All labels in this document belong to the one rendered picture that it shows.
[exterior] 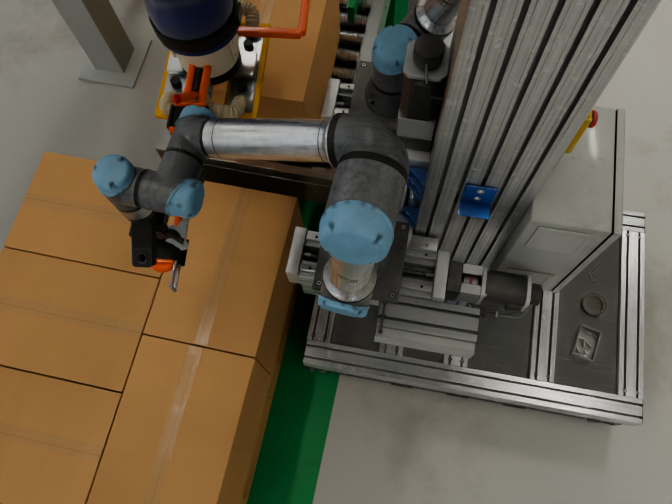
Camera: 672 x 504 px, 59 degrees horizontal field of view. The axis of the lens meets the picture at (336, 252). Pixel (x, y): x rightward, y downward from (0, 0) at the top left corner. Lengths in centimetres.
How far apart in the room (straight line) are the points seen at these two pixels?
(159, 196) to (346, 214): 39
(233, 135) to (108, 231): 125
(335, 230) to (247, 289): 120
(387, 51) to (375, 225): 77
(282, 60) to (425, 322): 95
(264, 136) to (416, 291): 70
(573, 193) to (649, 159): 169
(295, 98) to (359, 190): 102
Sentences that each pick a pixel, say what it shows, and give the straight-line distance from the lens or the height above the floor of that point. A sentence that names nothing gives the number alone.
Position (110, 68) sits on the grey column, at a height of 4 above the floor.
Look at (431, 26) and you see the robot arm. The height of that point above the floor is 128.
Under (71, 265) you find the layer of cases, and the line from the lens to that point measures 231.
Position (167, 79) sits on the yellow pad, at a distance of 184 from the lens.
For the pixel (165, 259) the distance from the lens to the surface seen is 144.
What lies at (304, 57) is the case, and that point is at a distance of 199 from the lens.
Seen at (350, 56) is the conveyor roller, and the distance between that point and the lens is 250.
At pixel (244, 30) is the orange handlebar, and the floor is 120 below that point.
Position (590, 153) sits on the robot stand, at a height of 123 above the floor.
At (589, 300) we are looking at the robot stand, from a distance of 255.
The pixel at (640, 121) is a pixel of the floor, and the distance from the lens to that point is 326.
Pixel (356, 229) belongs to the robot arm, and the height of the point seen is 168.
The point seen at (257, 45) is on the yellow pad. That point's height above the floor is 109.
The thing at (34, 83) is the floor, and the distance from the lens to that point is 352.
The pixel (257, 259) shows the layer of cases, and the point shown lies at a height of 54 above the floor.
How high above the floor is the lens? 250
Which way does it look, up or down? 70 degrees down
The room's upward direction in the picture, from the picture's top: 6 degrees counter-clockwise
